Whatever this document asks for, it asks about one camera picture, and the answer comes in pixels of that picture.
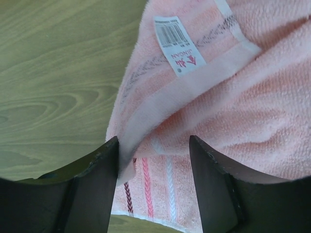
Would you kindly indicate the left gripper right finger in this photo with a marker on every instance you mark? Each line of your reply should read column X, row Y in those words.
column 233, row 198

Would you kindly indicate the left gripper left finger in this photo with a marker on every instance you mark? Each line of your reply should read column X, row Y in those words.
column 76, row 198

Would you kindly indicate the pink towel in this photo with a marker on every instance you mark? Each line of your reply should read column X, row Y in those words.
column 251, row 102

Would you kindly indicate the white towel label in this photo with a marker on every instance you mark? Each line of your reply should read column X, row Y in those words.
column 177, row 46

